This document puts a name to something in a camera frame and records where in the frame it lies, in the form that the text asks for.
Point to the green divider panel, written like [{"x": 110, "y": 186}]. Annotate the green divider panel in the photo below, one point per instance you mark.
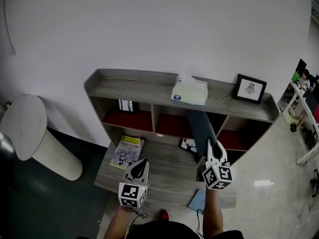
[{"x": 295, "y": 76}]

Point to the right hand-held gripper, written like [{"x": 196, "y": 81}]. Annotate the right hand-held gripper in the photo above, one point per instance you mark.
[{"x": 219, "y": 177}]

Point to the black framed bird picture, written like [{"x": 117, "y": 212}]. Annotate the black framed bird picture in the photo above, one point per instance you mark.
[{"x": 249, "y": 88}]

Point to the grey wooden desk with hutch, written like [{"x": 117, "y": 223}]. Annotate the grey wooden desk with hutch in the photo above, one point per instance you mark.
[{"x": 169, "y": 173}]

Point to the teal hardcover book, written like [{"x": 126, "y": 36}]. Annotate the teal hardcover book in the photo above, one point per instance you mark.
[{"x": 200, "y": 128}]

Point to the white tissue box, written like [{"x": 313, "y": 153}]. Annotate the white tissue box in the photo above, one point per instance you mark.
[{"x": 189, "y": 93}]

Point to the person's right red shoe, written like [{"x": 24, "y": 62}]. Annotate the person's right red shoe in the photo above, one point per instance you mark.
[{"x": 164, "y": 214}]

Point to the pale yellow storage box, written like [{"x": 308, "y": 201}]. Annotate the pale yellow storage box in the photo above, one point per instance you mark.
[{"x": 295, "y": 116}]

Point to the black framed deer picture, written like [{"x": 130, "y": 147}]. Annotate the black framed deer picture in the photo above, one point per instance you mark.
[{"x": 187, "y": 144}]

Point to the person's left forearm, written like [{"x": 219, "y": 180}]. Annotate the person's left forearm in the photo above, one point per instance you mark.
[{"x": 115, "y": 223}]

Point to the white round ribbed table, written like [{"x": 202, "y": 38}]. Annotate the white round ribbed table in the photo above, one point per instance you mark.
[{"x": 25, "y": 123}]

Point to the wooden shelf unit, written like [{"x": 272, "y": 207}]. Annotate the wooden shelf unit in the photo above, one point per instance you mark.
[{"x": 139, "y": 88}]

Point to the person's right forearm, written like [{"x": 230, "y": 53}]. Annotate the person's right forearm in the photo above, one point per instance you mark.
[{"x": 211, "y": 213}]

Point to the black computer monitor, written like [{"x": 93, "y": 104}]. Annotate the black computer monitor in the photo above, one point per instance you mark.
[{"x": 301, "y": 65}]

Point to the long white office desk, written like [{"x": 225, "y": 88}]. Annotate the long white office desk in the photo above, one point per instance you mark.
[{"x": 307, "y": 155}]

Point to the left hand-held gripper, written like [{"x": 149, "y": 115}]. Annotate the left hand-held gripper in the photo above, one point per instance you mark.
[{"x": 130, "y": 194}]

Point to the black office chair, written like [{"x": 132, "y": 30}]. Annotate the black office chair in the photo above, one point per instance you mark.
[{"x": 315, "y": 183}]

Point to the person's black shirt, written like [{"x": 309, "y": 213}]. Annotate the person's black shirt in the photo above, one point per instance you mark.
[{"x": 164, "y": 230}]

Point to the yellow-green magazine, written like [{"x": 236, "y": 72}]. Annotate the yellow-green magazine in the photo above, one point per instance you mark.
[{"x": 127, "y": 151}]

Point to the black framed tree picture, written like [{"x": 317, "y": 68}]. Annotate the black framed tree picture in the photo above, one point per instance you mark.
[{"x": 125, "y": 106}]

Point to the blue book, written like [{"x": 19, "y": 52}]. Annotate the blue book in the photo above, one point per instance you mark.
[{"x": 195, "y": 200}]

